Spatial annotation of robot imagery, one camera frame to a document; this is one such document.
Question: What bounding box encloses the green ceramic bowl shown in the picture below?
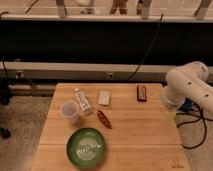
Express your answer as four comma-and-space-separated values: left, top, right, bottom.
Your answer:
66, 127, 106, 169

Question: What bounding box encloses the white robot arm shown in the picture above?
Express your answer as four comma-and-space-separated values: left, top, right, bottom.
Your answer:
161, 61, 213, 123

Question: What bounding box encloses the white rectangular box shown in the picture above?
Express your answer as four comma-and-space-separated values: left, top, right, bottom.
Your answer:
98, 90, 110, 106

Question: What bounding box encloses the white tube bottle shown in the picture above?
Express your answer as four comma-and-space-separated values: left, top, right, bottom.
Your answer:
75, 88, 92, 115

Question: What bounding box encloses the red chili pepper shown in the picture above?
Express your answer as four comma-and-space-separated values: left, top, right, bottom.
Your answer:
97, 110, 112, 129

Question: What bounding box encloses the dark red rectangular case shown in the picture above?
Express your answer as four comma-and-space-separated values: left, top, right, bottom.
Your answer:
137, 85, 147, 102

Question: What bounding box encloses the clear plastic measuring cup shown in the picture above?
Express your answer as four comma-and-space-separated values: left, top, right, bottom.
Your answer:
60, 101, 79, 124

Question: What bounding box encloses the blue power box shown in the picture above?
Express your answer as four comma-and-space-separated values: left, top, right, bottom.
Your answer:
181, 100, 192, 112

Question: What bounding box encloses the black caster wheel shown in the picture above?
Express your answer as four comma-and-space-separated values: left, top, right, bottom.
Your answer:
0, 127, 11, 139

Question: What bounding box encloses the grey metal rail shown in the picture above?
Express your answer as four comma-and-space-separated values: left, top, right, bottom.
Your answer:
0, 61, 213, 83

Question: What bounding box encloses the black hanging cable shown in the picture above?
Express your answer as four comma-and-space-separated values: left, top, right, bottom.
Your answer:
127, 12, 165, 82

